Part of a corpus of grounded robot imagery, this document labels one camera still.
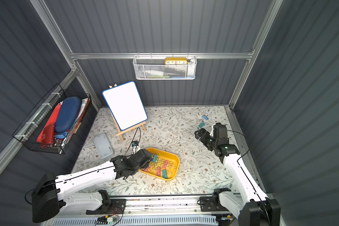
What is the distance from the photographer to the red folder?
0.65m

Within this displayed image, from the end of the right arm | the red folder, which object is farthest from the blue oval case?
the end of the right arm

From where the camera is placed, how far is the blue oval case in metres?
0.69

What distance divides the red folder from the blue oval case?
15mm
